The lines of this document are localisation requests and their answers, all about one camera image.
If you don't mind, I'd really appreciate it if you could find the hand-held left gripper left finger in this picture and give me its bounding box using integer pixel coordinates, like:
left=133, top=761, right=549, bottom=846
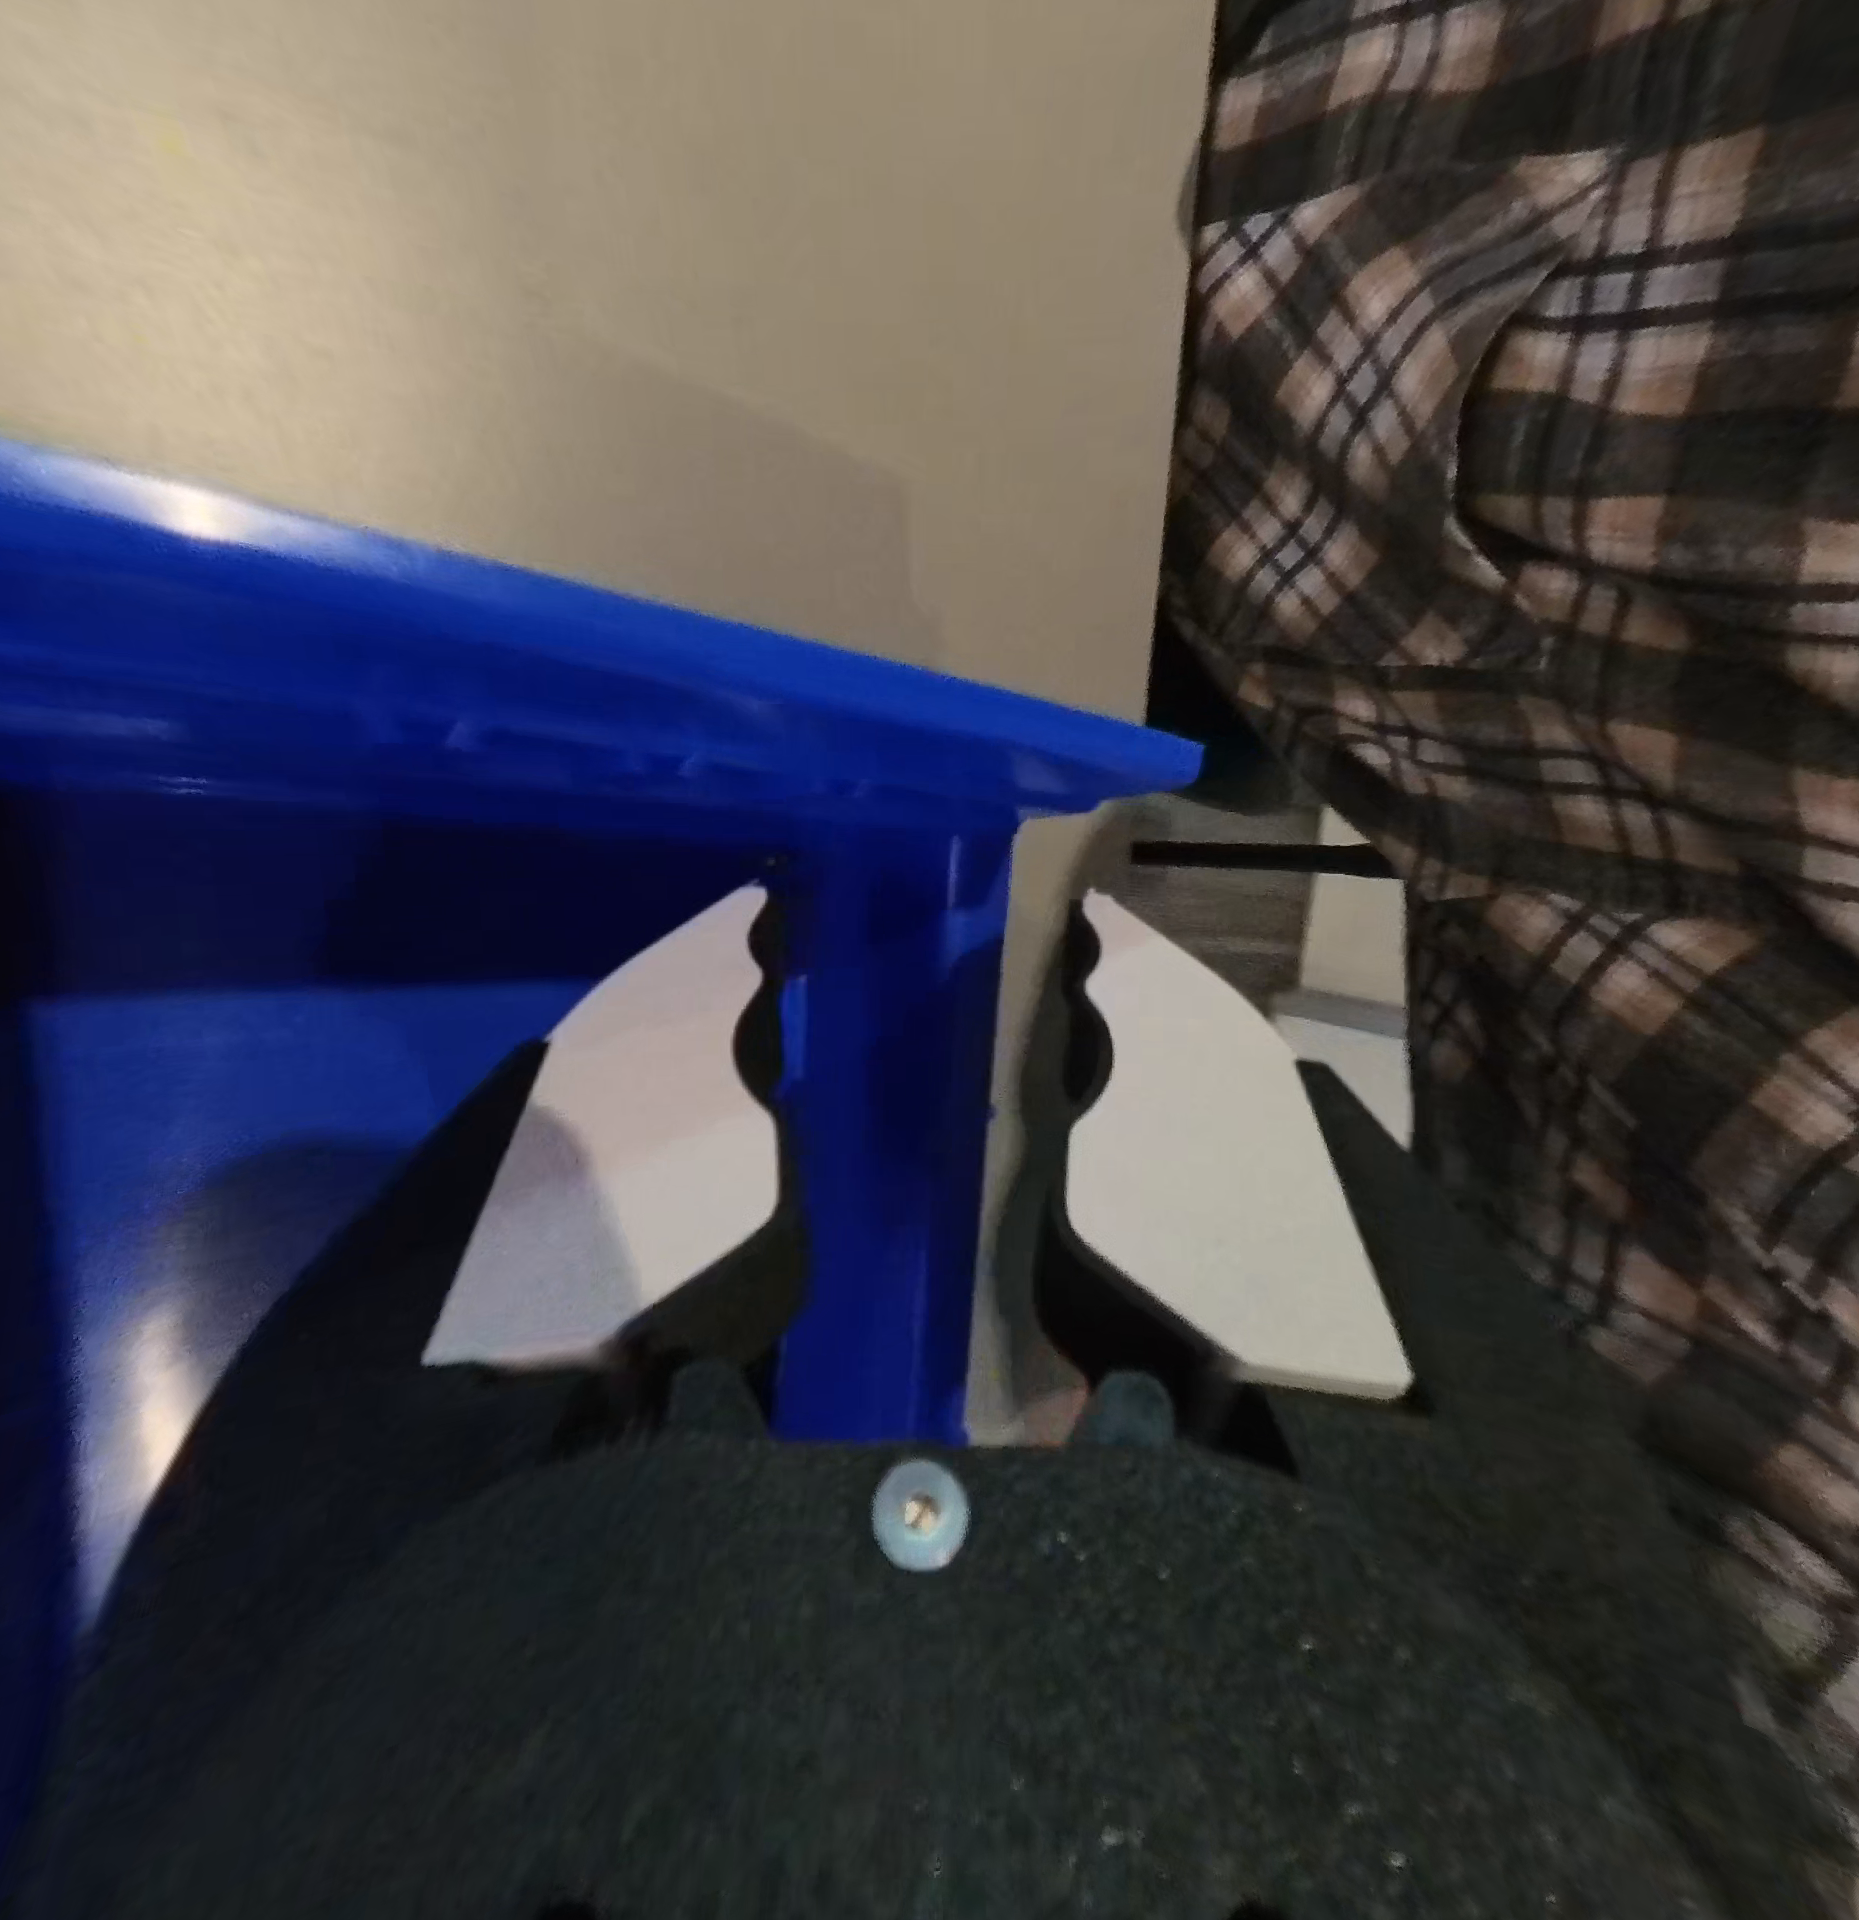
left=422, top=883, right=809, bottom=1427

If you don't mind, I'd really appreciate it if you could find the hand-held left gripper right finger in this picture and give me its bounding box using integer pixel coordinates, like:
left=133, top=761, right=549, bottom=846
left=992, top=888, right=1415, bottom=1445

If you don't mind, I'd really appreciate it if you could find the blue plastic bin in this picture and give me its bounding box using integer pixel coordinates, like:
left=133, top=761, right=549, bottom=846
left=0, top=427, right=1207, bottom=1920

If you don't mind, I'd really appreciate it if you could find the person's plaid shirt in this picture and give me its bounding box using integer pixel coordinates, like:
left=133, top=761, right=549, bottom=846
left=1145, top=0, right=1859, bottom=1920

